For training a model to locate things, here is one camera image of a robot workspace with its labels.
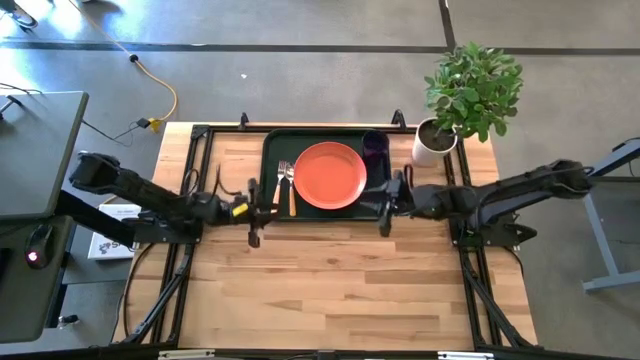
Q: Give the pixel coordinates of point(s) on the purple plastic cup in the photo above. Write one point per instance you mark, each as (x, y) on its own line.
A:
(375, 147)

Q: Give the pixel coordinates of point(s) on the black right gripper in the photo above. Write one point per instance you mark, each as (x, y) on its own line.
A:
(402, 202)

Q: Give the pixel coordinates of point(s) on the grey desk top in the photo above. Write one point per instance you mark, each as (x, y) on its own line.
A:
(35, 150)

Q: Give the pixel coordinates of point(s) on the dark grey desk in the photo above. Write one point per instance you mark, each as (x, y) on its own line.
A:
(20, 300)

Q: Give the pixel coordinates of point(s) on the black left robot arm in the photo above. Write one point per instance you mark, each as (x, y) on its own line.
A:
(130, 187)

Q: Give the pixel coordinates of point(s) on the orange plastic plate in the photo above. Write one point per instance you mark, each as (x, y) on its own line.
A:
(330, 175)

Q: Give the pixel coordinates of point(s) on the dark green plastic tray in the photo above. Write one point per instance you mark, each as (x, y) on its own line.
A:
(280, 145)

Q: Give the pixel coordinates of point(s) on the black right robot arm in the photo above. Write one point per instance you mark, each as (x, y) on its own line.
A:
(500, 200)

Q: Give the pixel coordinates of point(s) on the silver metal bracket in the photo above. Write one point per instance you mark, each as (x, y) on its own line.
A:
(465, 355)
(186, 354)

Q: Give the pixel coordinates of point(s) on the green leafy plant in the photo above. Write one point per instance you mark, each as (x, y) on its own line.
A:
(472, 90)

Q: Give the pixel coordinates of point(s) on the grey metal table frame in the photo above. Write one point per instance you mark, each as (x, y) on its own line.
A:
(600, 230)

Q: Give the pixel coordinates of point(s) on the white plant pot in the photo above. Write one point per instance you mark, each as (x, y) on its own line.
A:
(425, 152)

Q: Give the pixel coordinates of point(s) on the black aluminium rig frame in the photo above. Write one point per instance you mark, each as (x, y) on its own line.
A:
(200, 131)

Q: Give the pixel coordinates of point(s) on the black table clamp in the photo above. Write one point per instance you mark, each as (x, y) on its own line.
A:
(399, 121)
(244, 121)

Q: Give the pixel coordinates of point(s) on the black computer mouse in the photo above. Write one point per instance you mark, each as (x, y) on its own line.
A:
(39, 245)

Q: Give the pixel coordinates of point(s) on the white printed box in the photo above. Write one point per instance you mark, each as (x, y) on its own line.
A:
(107, 245)

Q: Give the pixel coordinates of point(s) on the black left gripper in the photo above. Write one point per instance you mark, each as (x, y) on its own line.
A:
(247, 210)

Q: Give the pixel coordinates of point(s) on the black caster wheel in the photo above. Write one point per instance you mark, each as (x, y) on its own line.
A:
(67, 320)

